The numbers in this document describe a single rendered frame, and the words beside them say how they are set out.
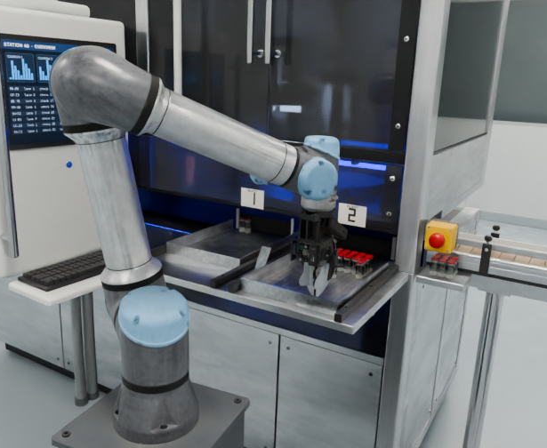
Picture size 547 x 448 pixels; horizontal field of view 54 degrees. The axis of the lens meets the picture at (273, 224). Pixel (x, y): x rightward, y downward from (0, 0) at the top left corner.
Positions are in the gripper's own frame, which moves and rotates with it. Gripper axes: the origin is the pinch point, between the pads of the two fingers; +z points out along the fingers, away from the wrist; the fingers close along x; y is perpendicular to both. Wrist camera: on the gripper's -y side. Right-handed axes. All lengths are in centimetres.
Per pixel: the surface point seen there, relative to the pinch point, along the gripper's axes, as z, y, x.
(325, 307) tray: 2.6, 1.5, 3.2
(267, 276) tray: 4.0, -10.7, -19.5
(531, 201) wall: 65, -496, 8
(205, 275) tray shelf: 4.4, -2.4, -33.6
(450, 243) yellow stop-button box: -6.8, -35.4, 21.3
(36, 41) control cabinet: -54, 3, -89
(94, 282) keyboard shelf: 12, 5, -68
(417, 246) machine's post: -3.8, -36.6, 12.6
